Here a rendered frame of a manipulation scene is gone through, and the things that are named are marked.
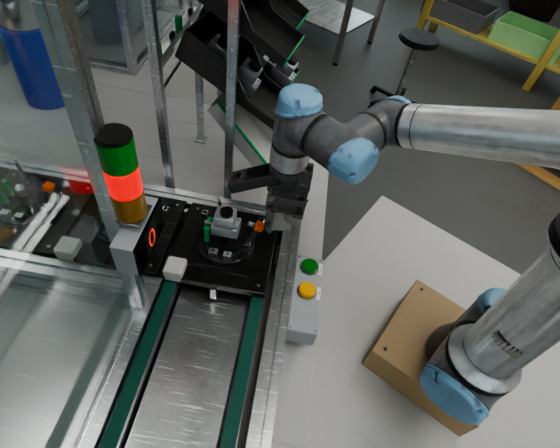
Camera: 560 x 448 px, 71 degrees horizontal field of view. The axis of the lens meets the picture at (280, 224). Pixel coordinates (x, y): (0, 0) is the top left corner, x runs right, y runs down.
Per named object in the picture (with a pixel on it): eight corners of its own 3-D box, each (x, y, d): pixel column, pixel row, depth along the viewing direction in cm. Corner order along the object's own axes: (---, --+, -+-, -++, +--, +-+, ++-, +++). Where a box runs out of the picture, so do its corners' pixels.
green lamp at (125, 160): (143, 157, 58) (139, 130, 54) (131, 180, 54) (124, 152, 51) (110, 151, 58) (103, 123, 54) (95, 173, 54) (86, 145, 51)
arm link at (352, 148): (399, 132, 63) (347, 100, 68) (358, 159, 57) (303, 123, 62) (384, 168, 69) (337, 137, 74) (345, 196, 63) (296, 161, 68)
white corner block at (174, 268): (188, 268, 94) (187, 258, 91) (182, 284, 91) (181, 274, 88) (169, 264, 94) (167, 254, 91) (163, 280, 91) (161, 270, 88)
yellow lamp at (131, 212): (152, 204, 65) (148, 182, 61) (140, 226, 62) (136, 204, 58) (122, 198, 65) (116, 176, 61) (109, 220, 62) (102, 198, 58)
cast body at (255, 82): (256, 89, 98) (269, 68, 93) (251, 98, 96) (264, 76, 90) (228, 68, 96) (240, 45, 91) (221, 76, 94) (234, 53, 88)
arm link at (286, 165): (268, 154, 70) (275, 128, 76) (266, 173, 74) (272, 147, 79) (309, 162, 70) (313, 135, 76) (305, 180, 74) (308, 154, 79)
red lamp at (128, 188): (148, 182, 61) (143, 157, 58) (136, 204, 58) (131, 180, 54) (116, 176, 61) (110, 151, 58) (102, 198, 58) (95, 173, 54)
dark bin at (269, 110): (289, 104, 103) (305, 84, 98) (274, 131, 95) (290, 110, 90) (199, 34, 97) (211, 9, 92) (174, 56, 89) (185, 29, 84)
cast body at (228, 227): (241, 226, 95) (242, 206, 90) (237, 239, 92) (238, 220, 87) (207, 220, 95) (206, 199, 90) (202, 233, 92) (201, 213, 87)
